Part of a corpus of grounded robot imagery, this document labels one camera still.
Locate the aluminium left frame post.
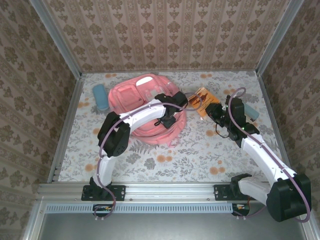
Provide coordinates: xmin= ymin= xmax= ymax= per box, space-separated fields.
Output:
xmin=28 ymin=0 xmax=83 ymax=78

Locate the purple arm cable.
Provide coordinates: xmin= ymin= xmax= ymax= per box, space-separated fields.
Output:
xmin=226 ymin=87 xmax=313 ymax=223
xmin=96 ymin=92 xmax=198 ymax=222

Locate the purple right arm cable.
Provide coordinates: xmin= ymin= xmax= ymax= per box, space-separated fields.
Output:
xmin=226 ymin=87 xmax=313 ymax=223

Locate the blue glasses case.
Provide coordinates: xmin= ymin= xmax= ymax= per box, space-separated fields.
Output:
xmin=92 ymin=84 xmax=109 ymax=112

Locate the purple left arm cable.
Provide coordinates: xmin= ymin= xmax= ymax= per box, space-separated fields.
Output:
xmin=96 ymin=92 xmax=198 ymax=222

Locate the aluminium table edge rail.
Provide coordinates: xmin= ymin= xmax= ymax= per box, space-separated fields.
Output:
xmin=37 ymin=182 xmax=307 ymax=201

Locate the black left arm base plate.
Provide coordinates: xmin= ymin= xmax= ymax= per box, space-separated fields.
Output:
xmin=81 ymin=184 xmax=126 ymax=202

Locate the grey slotted cable duct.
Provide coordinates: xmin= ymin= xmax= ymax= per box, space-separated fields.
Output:
xmin=46 ymin=202 xmax=251 ymax=214

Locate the pink student backpack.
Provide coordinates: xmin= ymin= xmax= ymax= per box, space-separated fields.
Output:
xmin=107 ymin=73 xmax=187 ymax=148

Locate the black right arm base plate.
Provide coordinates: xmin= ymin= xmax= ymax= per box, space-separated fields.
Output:
xmin=214 ymin=184 xmax=261 ymax=202

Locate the grey metal sheet panel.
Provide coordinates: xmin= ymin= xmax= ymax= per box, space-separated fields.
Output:
xmin=39 ymin=202 xmax=307 ymax=240

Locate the floral table cloth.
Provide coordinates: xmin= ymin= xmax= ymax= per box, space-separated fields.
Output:
xmin=57 ymin=70 xmax=291 ymax=183

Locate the orange book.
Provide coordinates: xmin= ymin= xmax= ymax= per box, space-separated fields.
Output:
xmin=187 ymin=87 xmax=221 ymax=118

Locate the aluminium right frame post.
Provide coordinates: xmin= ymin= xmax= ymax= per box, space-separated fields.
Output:
xmin=256 ymin=0 xmax=305 ymax=76

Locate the blue and beige pencil case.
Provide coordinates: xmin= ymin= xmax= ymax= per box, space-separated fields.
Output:
xmin=243 ymin=103 xmax=260 ymax=123

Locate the aluminium frame post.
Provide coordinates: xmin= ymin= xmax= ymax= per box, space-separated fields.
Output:
xmin=256 ymin=0 xmax=305 ymax=76
xmin=28 ymin=0 xmax=83 ymax=78

